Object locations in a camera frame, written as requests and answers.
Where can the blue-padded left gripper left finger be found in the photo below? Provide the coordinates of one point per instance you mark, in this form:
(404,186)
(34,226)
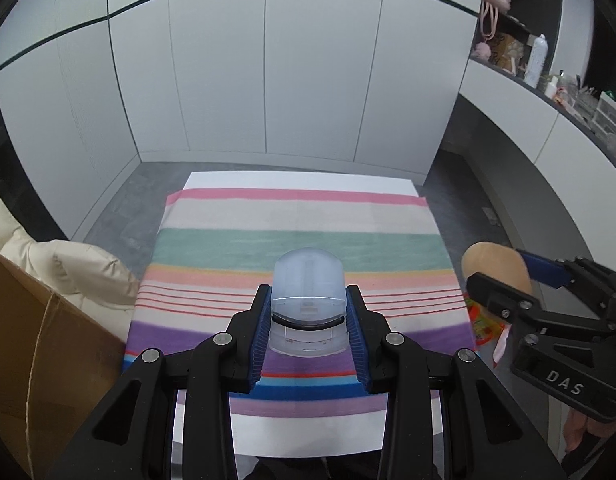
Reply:
(129,434)

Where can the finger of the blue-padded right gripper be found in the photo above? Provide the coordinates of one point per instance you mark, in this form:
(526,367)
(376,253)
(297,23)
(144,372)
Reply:
(508,304)
(545,271)

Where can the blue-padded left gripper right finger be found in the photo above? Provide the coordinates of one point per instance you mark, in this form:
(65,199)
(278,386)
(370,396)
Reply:
(447,416)

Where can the tan makeup puff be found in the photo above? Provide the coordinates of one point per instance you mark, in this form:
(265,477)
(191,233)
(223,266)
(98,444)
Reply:
(500,262)

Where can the clear eyelash curler case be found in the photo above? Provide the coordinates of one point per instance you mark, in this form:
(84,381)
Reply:
(308,305)

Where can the person's right hand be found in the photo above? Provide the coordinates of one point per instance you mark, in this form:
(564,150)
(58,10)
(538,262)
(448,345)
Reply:
(578,424)

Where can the red and white snack bag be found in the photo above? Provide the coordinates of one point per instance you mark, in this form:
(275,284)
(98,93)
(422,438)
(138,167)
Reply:
(488,329)

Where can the brown cardboard box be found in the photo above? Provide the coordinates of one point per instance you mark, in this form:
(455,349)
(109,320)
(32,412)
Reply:
(56,364)

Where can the cream padded armchair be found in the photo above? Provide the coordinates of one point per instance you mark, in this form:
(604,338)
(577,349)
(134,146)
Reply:
(94,281)

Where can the white spray bottle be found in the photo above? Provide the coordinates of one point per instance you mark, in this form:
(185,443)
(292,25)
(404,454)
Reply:
(535,64)

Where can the striped colourful cloth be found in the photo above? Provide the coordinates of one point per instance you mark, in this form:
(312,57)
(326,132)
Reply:
(216,246)

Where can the brown patterned box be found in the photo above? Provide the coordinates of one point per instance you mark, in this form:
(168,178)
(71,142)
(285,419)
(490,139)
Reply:
(506,51)

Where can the pink plush bag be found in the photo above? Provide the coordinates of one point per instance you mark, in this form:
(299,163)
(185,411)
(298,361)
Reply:
(490,12)

